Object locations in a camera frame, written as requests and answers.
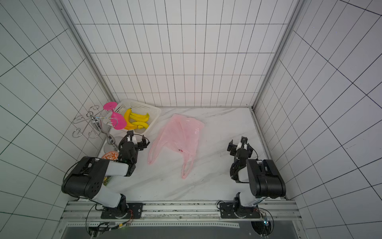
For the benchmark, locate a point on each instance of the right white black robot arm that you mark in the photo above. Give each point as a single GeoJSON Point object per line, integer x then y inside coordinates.
{"type": "Point", "coordinates": [263, 178]}

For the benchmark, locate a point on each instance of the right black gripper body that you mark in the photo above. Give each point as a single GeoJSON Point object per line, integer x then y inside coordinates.
{"type": "Point", "coordinates": [240, 148]}

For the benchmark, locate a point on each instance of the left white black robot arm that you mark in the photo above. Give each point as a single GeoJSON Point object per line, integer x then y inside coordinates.
{"type": "Point", "coordinates": [85, 179]}

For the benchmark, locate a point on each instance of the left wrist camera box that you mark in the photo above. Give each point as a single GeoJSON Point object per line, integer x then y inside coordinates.
{"type": "Point", "coordinates": [130, 135]}

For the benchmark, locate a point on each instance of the white perforated plastic basket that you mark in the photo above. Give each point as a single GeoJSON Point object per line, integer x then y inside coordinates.
{"type": "Point", "coordinates": [127, 106]}

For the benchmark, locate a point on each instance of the aluminium mounting rail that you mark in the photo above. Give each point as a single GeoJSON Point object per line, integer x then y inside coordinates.
{"type": "Point", "coordinates": [179, 213]}

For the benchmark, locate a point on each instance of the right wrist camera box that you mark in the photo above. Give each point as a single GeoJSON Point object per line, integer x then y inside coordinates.
{"type": "Point", "coordinates": [244, 144]}

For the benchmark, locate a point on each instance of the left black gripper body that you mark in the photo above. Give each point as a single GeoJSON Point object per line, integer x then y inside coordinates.
{"type": "Point", "coordinates": [131, 143]}

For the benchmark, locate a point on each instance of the chrome hook stand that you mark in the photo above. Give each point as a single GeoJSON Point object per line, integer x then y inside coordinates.
{"type": "Point", "coordinates": [93, 125]}

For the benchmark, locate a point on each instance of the orange patterned round container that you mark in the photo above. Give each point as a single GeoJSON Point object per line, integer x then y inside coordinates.
{"type": "Point", "coordinates": [112, 155]}

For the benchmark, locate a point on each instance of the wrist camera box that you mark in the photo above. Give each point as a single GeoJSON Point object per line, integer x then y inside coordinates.
{"type": "Point", "coordinates": [130, 135]}
{"type": "Point", "coordinates": [244, 144]}

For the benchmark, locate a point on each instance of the pink plastic bag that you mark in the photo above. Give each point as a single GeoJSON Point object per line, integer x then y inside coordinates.
{"type": "Point", "coordinates": [182, 135]}

